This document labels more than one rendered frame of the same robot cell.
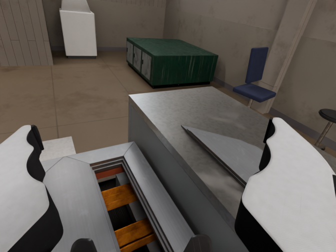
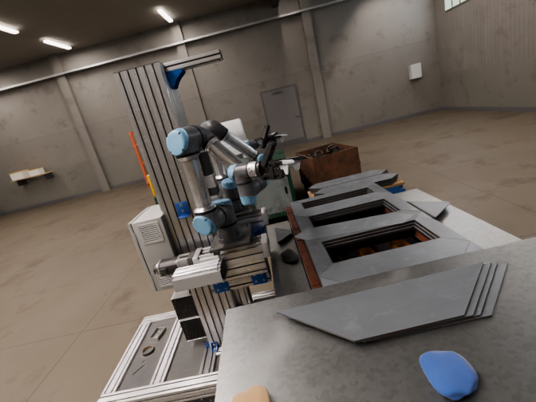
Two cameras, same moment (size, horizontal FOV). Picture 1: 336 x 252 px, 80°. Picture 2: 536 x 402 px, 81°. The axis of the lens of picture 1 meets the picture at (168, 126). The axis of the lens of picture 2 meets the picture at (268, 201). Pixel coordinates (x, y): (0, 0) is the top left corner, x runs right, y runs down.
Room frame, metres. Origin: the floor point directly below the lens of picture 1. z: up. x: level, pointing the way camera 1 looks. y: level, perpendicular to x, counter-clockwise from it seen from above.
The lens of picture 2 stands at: (0.67, -1.13, 1.69)
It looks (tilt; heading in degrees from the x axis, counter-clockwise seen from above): 17 degrees down; 124
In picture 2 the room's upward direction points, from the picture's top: 14 degrees counter-clockwise
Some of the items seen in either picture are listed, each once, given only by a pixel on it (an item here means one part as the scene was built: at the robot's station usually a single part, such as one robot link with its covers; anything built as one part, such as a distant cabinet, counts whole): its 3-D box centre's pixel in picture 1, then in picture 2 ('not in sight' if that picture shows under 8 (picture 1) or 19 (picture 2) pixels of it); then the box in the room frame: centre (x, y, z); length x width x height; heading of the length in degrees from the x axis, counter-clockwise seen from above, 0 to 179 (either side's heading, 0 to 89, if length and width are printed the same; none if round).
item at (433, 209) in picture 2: not in sight; (430, 206); (0.46, 1.13, 0.77); 0.45 x 0.20 x 0.04; 123
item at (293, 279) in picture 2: not in sight; (285, 258); (-0.42, 0.51, 0.67); 1.30 x 0.20 x 0.03; 123
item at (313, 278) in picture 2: not in sight; (302, 250); (-0.21, 0.40, 0.80); 1.62 x 0.04 x 0.06; 123
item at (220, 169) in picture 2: not in sight; (217, 158); (-0.83, 0.58, 1.41); 0.15 x 0.12 x 0.55; 147
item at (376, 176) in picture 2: not in sight; (352, 183); (-0.22, 1.61, 0.82); 0.80 x 0.40 x 0.06; 33
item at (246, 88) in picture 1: (254, 88); not in sight; (2.99, -1.22, 0.54); 0.63 x 0.60 x 1.09; 25
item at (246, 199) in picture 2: not in sight; (248, 191); (-0.19, 0.00, 1.34); 0.11 x 0.08 x 0.11; 95
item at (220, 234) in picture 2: not in sight; (228, 230); (-0.46, 0.09, 1.09); 0.15 x 0.15 x 0.10
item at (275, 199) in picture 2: not in sight; (234, 191); (-2.74, 2.94, 0.41); 2.02 x 1.85 x 0.82; 30
